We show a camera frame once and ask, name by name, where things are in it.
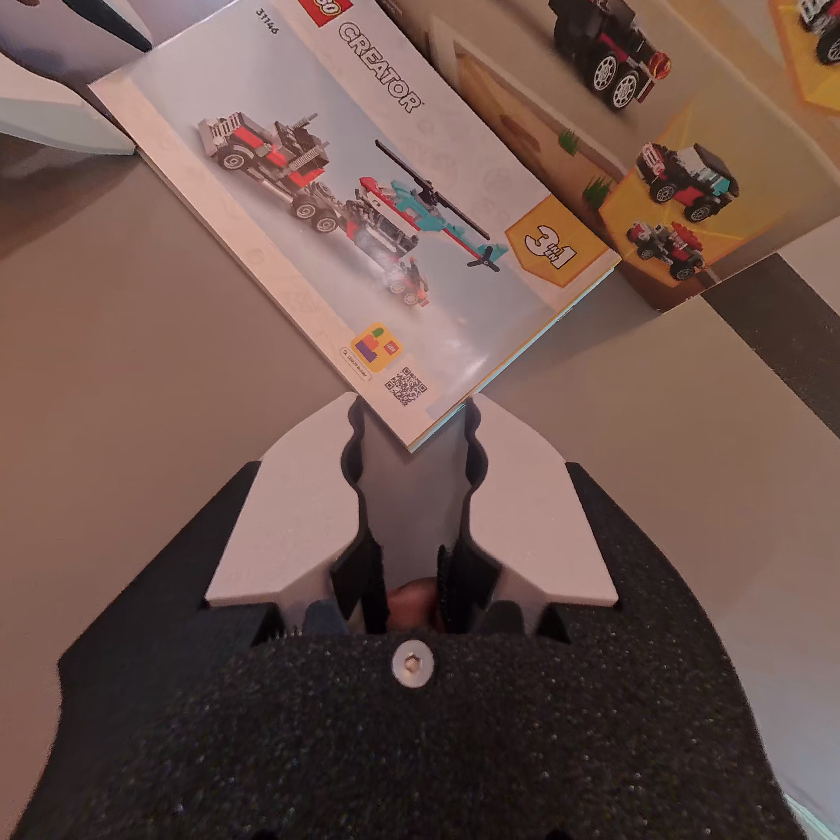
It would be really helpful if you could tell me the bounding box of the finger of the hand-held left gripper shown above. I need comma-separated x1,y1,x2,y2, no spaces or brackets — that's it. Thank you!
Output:
0,60,137,156
0,0,154,88

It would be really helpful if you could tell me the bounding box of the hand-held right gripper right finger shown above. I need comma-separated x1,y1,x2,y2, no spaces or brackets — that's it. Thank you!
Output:
436,392,620,636

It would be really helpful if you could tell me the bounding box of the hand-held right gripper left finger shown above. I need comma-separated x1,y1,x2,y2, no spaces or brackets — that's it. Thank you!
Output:
205,392,389,636

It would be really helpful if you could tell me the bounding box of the truck and helicopter instruction booklet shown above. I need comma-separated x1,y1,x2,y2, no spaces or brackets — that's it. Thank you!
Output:
88,0,622,454

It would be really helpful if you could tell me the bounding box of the yellow lego set box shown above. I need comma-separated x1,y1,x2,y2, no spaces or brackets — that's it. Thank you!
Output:
377,0,840,312

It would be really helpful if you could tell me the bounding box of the person's right hand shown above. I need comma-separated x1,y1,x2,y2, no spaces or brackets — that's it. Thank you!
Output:
386,577,442,634

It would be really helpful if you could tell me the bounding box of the black strip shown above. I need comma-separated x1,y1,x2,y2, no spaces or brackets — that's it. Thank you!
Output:
701,252,840,437

